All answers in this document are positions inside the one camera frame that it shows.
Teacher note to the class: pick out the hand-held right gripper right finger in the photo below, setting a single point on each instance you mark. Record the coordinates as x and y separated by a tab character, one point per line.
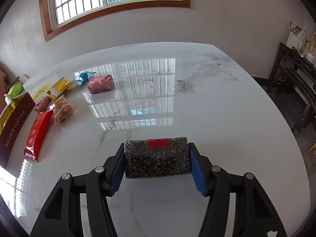
197	175

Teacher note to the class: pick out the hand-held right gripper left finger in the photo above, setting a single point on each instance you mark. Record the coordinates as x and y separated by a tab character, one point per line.
118	175

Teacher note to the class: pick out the black speckled snack packet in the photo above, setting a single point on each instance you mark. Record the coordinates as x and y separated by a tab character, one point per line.
158	161

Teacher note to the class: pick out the pink patterned snack packet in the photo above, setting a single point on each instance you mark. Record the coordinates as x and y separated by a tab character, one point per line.
100	85

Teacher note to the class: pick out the blue candy packet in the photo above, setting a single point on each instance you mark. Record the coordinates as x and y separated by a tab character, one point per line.
82	77

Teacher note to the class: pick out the gold foil pouch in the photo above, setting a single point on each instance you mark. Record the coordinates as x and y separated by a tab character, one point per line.
61	85

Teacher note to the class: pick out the maroon gift box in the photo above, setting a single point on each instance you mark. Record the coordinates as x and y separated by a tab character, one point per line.
16	126

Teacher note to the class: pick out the clear packet of orange snacks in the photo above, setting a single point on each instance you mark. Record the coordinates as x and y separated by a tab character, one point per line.
63	109

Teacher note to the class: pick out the long red foil packet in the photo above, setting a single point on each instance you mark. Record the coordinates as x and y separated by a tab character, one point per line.
37	135

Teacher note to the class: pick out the small red patterned packet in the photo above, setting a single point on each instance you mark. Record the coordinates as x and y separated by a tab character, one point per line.
43	104

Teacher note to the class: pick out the yellow round sticker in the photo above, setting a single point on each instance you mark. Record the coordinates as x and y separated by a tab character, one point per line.
41	91

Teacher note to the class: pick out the yellow stool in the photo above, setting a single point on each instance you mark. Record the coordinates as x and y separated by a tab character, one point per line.
313	148

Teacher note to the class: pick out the green tissue pack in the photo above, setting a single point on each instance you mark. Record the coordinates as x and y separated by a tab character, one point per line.
15	91

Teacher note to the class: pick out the dark wooden chair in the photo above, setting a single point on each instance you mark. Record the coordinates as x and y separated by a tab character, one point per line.
293	79

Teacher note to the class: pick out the light wooden chair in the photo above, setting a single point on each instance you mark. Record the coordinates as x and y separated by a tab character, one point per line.
11	84

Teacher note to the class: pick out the brown cardboard box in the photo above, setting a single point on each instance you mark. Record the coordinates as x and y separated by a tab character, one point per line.
2	80

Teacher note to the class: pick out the wooden framed window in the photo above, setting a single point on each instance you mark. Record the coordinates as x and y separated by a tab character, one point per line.
123	7

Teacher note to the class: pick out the white printed bag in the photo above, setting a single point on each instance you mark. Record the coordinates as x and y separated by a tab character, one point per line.
297	35

